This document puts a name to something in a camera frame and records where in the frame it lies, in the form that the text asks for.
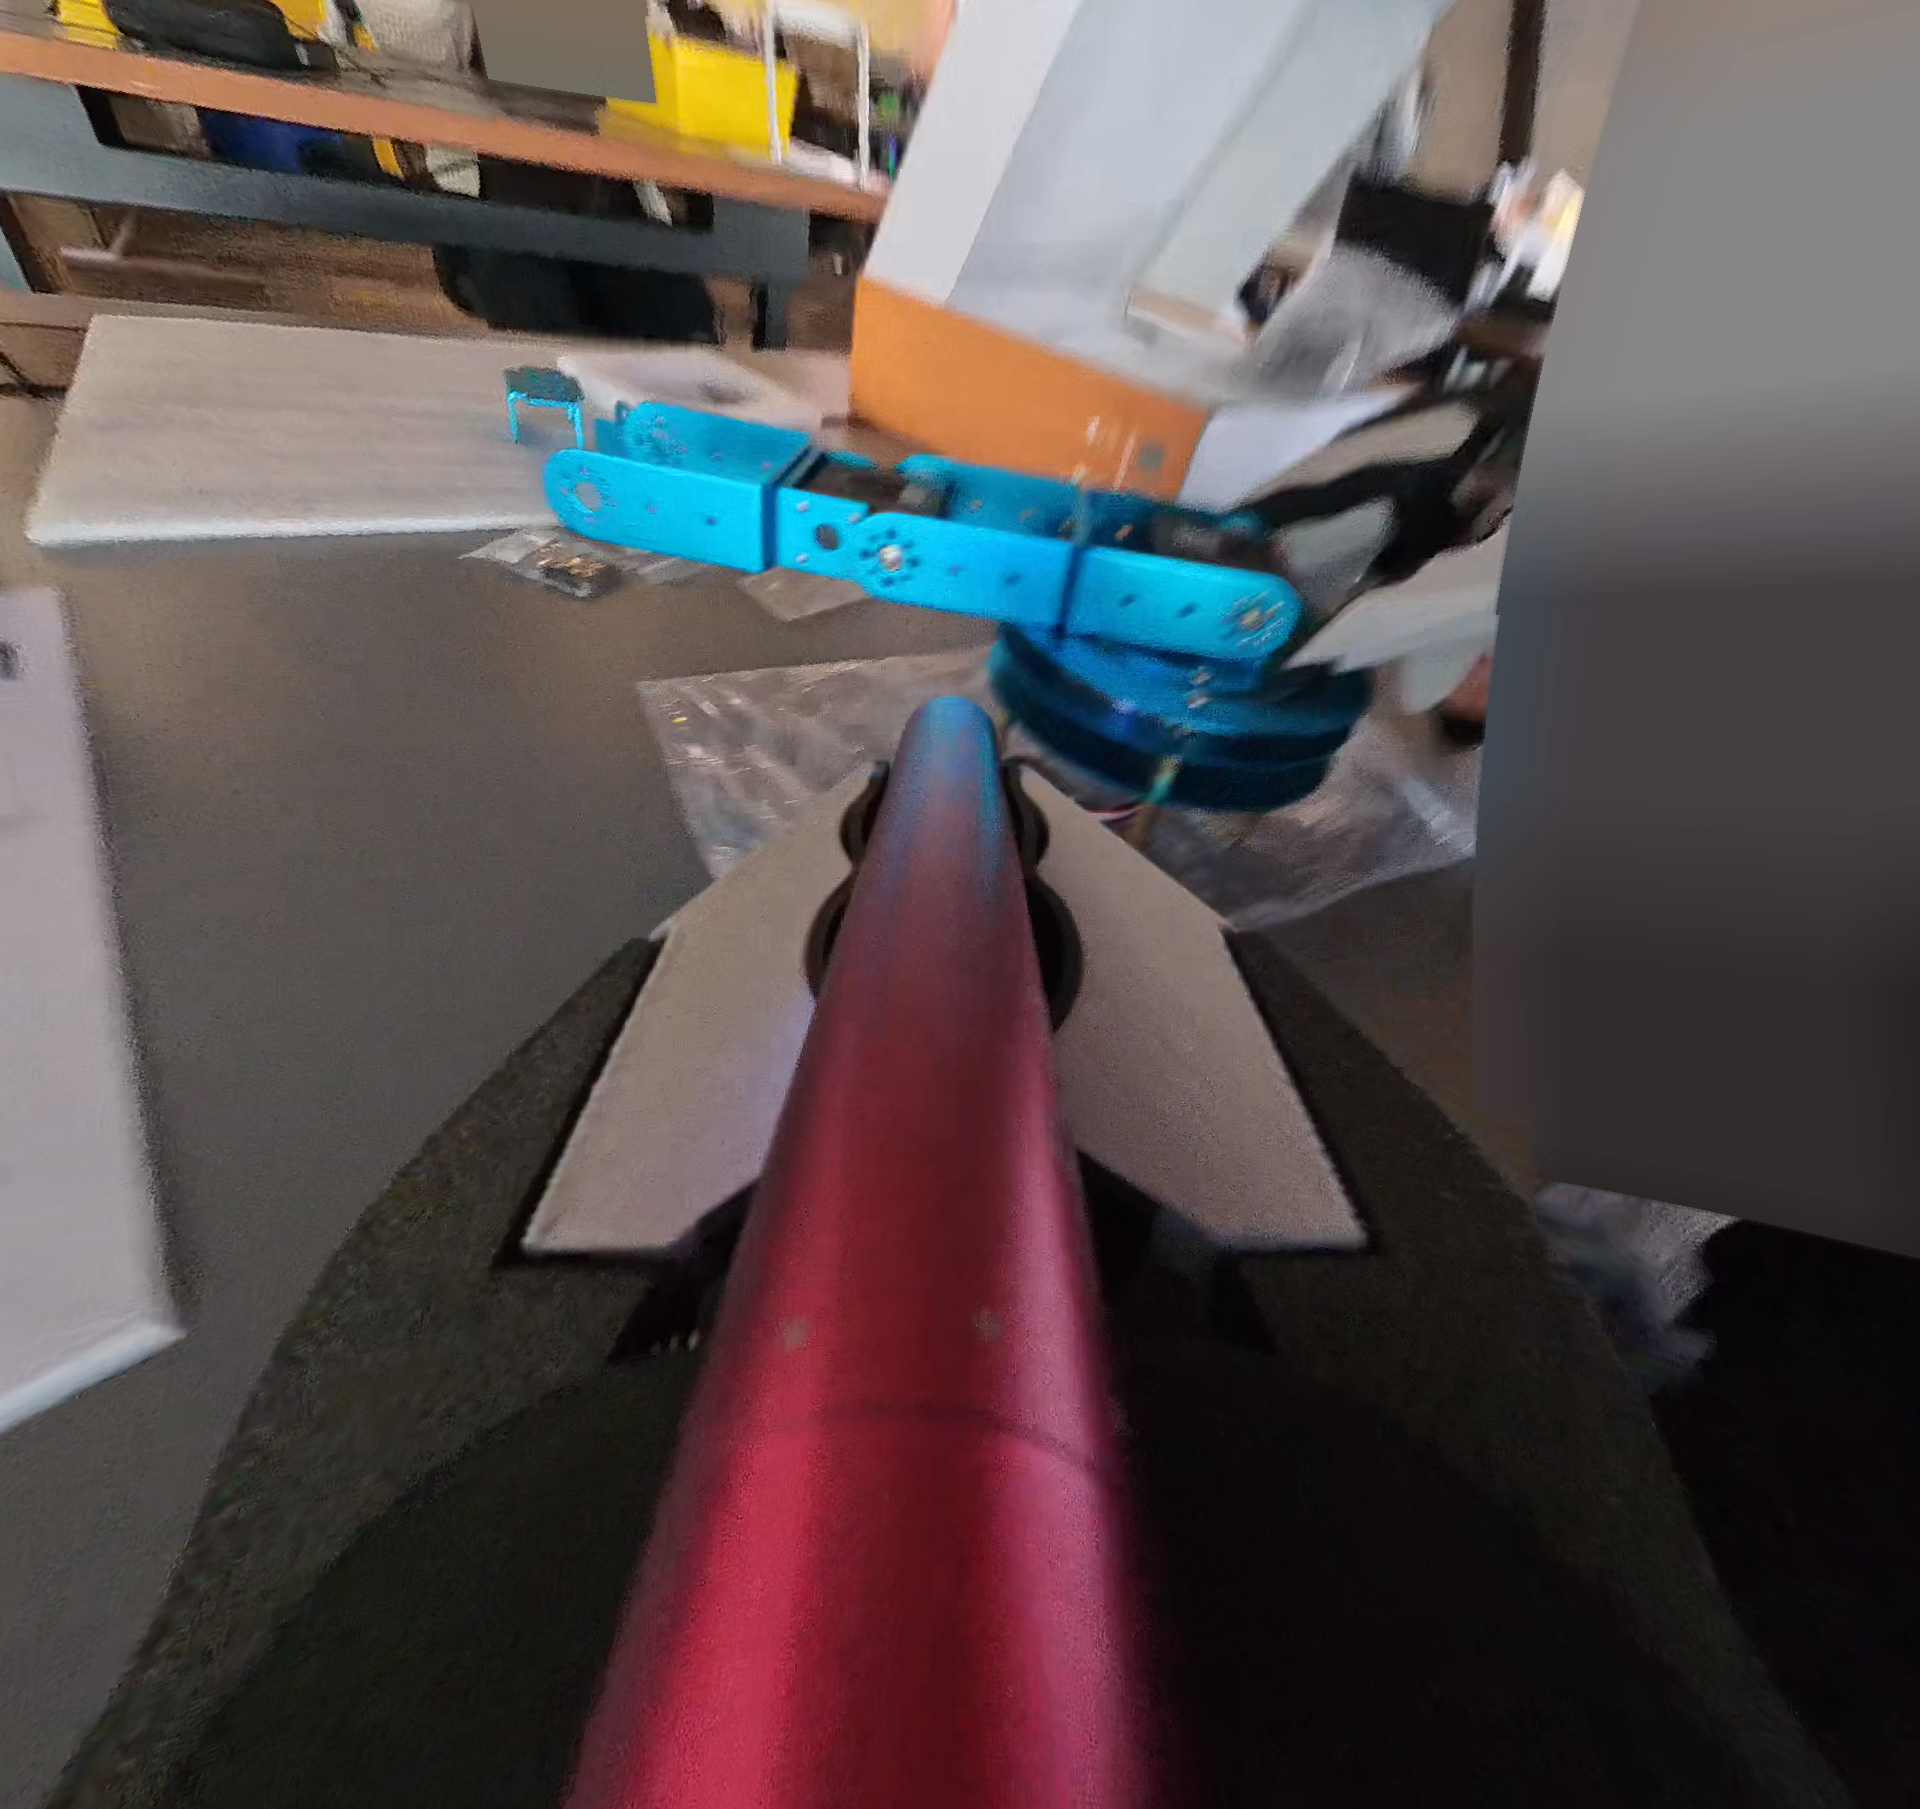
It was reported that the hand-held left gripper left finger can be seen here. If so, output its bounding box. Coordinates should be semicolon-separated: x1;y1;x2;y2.
525;766;892;1261

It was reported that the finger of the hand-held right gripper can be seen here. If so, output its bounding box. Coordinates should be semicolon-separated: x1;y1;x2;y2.
1283;529;1507;715
1198;390;1443;546

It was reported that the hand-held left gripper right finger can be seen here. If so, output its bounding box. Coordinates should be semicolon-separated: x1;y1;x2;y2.
1015;771;1372;1253

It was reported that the red electric screwdriver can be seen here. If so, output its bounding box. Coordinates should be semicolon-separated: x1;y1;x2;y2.
562;697;1186;1809

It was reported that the blue toy robot arm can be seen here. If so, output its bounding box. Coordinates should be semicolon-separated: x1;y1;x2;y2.
542;399;1376;813

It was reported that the grey desk with orange edge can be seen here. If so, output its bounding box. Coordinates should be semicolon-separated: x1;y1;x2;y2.
0;26;894;349

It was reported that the white and orange cardboard box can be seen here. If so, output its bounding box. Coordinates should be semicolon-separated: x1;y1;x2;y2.
849;0;1507;505

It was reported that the clear plastic bag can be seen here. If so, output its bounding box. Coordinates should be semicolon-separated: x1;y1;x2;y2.
638;649;1479;930

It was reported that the pile of clear screw bags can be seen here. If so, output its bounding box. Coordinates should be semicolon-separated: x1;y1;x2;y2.
463;527;870;627

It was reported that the white foam tray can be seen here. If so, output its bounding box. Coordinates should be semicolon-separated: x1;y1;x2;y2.
560;349;849;436

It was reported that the white foam sheet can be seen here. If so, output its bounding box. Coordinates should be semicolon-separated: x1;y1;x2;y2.
26;311;633;551

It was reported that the black bag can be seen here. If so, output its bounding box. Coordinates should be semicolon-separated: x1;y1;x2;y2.
98;0;345;74

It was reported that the blue metal bracket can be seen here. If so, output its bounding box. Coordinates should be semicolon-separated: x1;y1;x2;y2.
503;366;592;452

